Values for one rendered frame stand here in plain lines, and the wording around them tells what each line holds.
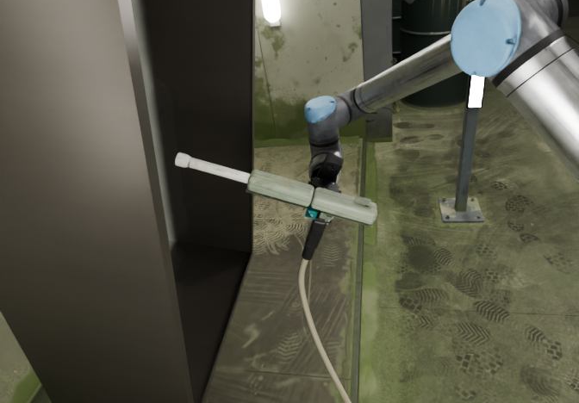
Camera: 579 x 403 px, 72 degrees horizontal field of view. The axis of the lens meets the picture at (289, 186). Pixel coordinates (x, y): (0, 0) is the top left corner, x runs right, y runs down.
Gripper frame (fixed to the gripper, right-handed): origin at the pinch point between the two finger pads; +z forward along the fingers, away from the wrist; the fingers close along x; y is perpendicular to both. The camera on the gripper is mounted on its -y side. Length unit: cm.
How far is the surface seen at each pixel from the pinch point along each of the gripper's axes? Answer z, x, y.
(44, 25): 36, 41, -39
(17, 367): 7, 80, 97
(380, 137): -185, -49, 59
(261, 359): -13, -2, 84
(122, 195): 35, 32, -19
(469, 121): -101, -64, 2
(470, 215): -99, -89, 47
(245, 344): -19, 5, 87
